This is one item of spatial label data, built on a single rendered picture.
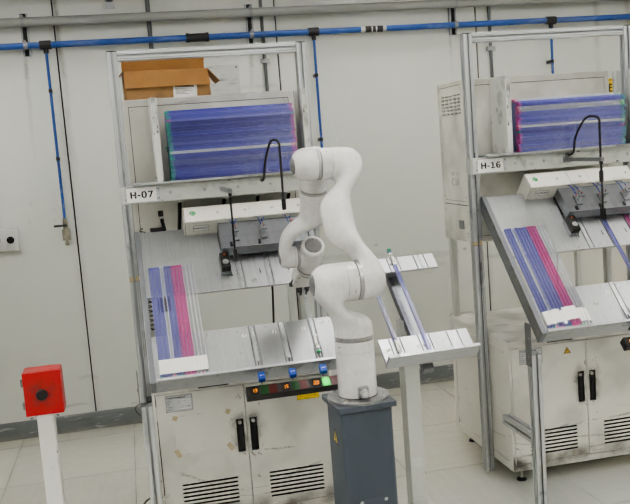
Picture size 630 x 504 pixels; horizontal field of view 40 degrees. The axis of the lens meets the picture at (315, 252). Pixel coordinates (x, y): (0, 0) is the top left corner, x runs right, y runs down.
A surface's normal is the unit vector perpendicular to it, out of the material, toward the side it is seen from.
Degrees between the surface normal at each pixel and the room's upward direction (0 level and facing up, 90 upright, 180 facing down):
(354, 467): 90
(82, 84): 90
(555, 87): 90
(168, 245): 42
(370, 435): 90
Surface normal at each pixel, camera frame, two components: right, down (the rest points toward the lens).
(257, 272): 0.09, -0.66
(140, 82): 0.24, -0.07
